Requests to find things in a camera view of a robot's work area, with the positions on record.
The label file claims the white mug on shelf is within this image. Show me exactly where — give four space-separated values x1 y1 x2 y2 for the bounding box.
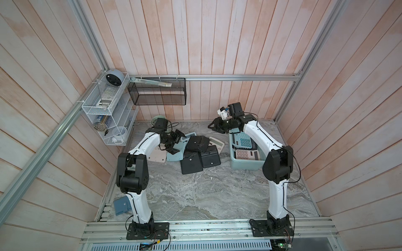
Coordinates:
112 126 127 144

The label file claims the aluminium front rail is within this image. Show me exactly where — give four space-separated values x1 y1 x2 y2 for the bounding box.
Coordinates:
80 217 339 243

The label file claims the mint green pen cup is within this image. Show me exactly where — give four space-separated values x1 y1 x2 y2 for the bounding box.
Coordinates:
151 115 166 126

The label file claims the teal calculator face up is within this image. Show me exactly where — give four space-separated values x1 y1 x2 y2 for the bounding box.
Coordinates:
232 132 253 149

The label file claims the black wire mesh basket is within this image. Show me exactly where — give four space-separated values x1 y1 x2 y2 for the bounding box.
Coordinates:
128 77 187 106

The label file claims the black calculator face down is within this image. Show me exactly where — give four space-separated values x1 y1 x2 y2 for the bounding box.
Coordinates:
200 145 221 168
180 150 203 175

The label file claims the pale pink calculator back left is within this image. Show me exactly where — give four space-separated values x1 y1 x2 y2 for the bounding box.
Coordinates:
148 147 166 163

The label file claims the white wire mesh shelf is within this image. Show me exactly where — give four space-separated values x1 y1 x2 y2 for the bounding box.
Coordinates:
82 71 138 146

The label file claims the grey round alarm clock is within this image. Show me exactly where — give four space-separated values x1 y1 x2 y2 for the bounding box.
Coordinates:
106 69 125 86

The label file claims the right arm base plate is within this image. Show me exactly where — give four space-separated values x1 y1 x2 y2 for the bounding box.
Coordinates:
249 216 294 237

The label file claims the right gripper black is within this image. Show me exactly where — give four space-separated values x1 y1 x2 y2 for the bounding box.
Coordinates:
207 117 236 134

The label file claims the ruler on black basket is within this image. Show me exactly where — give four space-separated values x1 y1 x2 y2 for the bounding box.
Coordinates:
130 77 172 87

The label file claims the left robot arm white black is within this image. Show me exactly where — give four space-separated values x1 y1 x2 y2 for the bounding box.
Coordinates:
116 117 184 238

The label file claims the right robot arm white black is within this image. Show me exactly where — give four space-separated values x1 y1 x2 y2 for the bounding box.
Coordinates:
208 102 294 237

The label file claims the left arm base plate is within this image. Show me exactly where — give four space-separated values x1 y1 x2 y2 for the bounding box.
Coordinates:
126 220 170 240

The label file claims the teal calculator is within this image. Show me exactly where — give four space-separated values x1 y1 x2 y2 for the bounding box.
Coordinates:
183 132 197 140
166 142 187 162

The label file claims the teal plastic storage box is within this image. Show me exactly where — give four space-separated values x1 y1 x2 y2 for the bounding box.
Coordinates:
229 128 266 170

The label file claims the blue notebook by left wall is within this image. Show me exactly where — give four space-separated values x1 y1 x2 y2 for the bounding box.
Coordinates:
113 196 131 215

